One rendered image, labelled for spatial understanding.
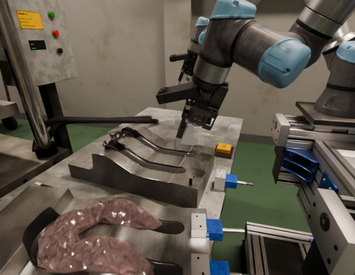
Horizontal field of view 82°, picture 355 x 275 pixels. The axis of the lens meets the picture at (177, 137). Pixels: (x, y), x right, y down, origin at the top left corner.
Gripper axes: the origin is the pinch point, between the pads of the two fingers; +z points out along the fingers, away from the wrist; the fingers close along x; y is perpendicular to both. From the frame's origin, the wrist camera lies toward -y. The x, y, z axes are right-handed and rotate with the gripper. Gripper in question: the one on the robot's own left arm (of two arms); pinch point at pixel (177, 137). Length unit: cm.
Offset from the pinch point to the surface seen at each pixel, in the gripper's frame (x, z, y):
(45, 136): 13, 36, -56
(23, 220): -28.8, 13.6, -27.1
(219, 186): 1.4, 16.1, 19.5
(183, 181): -6.2, 10.7, 6.0
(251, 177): 103, 107, 86
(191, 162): 4.4, 12.8, 7.5
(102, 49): 211, 79, -130
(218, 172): 4.8, 13.6, 17.7
